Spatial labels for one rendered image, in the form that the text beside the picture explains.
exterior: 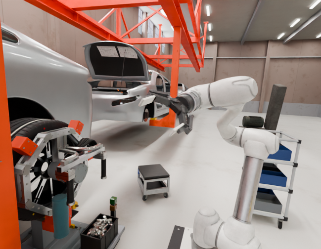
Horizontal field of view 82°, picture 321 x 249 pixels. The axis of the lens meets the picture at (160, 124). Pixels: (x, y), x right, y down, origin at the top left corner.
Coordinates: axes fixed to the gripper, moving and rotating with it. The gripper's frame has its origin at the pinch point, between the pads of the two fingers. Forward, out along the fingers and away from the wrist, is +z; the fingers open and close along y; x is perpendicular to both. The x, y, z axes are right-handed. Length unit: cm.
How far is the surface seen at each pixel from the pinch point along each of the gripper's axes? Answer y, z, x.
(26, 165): -40, 12, 74
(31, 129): -59, 0, 70
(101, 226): 9, -6, 91
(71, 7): -401, -262, 132
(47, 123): -61, -10, 71
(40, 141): -49, 1, 69
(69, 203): -11, 4, 80
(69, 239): -2, -5, 145
